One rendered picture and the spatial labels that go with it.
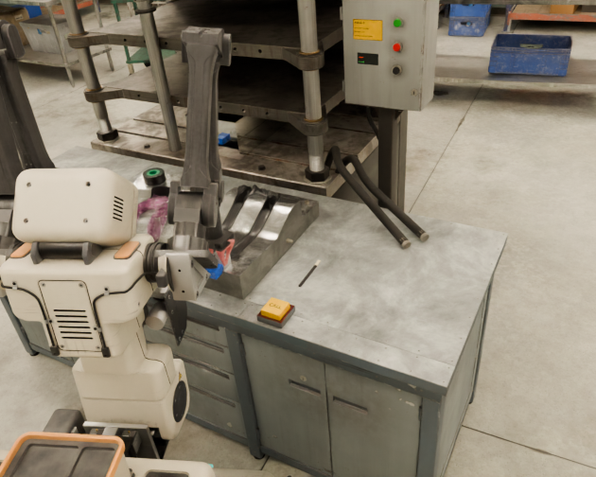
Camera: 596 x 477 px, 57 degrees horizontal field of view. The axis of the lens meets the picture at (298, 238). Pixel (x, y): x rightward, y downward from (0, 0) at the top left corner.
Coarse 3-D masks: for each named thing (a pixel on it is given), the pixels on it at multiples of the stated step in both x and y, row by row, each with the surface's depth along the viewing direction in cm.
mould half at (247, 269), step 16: (272, 192) 202; (224, 208) 186; (256, 208) 182; (272, 208) 180; (288, 208) 178; (304, 208) 192; (240, 224) 180; (272, 224) 177; (288, 224) 178; (304, 224) 189; (256, 240) 173; (272, 240) 173; (240, 256) 166; (256, 256) 166; (272, 256) 174; (224, 272) 161; (240, 272) 160; (256, 272) 167; (208, 288) 169; (224, 288) 165; (240, 288) 161
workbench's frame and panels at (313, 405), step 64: (192, 320) 183; (192, 384) 204; (256, 384) 183; (320, 384) 166; (384, 384) 152; (448, 384) 134; (256, 448) 204; (320, 448) 185; (384, 448) 168; (448, 448) 189
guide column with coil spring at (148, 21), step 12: (144, 24) 224; (156, 36) 228; (156, 48) 230; (156, 60) 232; (156, 72) 235; (156, 84) 239; (168, 96) 242; (168, 108) 245; (168, 120) 247; (168, 132) 251; (168, 144) 256; (180, 144) 256
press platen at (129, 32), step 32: (192, 0) 288; (224, 0) 281; (256, 0) 275; (288, 0) 270; (320, 0) 264; (96, 32) 246; (128, 32) 241; (160, 32) 236; (224, 32) 228; (256, 32) 224; (288, 32) 220; (320, 32) 216; (320, 64) 195
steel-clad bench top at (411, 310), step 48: (288, 192) 214; (336, 240) 185; (384, 240) 183; (432, 240) 180; (480, 240) 178; (288, 288) 166; (336, 288) 165; (384, 288) 163; (432, 288) 161; (480, 288) 160; (336, 336) 148; (384, 336) 147; (432, 336) 145
